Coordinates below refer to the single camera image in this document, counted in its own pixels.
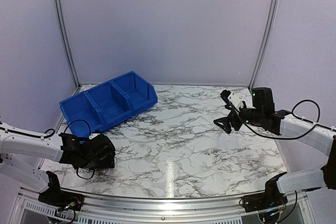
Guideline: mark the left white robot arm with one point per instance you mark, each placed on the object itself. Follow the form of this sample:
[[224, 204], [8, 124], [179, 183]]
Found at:
[[63, 148]]

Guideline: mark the right aluminium corner post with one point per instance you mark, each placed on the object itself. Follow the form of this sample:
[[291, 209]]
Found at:
[[264, 42]]

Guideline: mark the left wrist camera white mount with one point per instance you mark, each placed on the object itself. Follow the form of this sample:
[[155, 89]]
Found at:
[[94, 136]]

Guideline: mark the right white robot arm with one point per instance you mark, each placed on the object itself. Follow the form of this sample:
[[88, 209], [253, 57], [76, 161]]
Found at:
[[286, 126]]

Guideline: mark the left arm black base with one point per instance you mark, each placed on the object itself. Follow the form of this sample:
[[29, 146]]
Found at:
[[54, 196]]

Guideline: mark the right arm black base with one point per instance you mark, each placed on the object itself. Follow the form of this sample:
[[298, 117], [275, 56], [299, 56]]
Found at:
[[271, 197]]

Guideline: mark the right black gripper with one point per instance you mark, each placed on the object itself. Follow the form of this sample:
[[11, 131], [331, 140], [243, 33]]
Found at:
[[226, 121]]

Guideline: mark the blue three-compartment plastic bin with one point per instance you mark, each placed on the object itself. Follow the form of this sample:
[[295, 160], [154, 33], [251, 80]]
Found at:
[[108, 104]]

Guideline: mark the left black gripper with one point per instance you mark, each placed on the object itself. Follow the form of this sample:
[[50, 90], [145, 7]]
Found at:
[[108, 162]]

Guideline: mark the aluminium front rail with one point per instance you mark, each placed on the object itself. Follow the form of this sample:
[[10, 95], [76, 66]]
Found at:
[[112, 209]]

